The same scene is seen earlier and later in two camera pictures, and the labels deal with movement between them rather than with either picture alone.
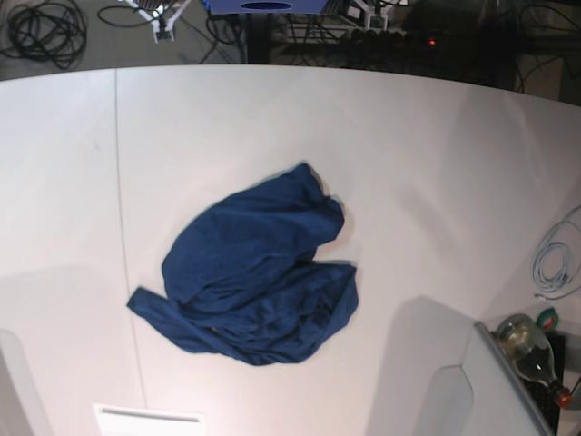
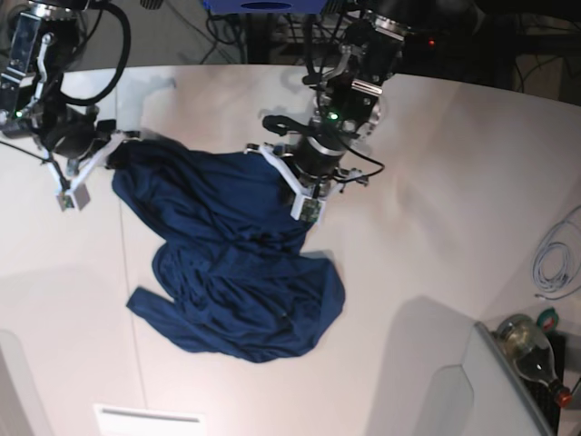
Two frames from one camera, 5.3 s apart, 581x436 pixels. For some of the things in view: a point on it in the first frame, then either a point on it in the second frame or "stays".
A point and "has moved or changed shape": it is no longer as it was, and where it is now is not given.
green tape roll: [547, 319] stays
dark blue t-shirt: [243, 276] has moved or changed shape
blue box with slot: [267, 6] stays
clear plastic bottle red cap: [525, 342] stays
